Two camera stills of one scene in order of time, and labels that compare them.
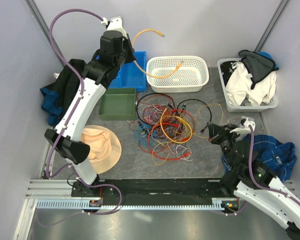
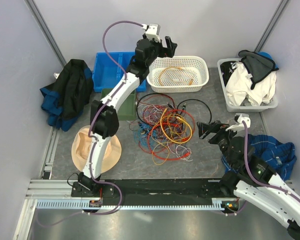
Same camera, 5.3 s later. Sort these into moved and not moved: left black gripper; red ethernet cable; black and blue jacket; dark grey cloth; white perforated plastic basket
Moved: left black gripper
Not moved: black and blue jacket; red ethernet cable; dark grey cloth; white perforated plastic basket
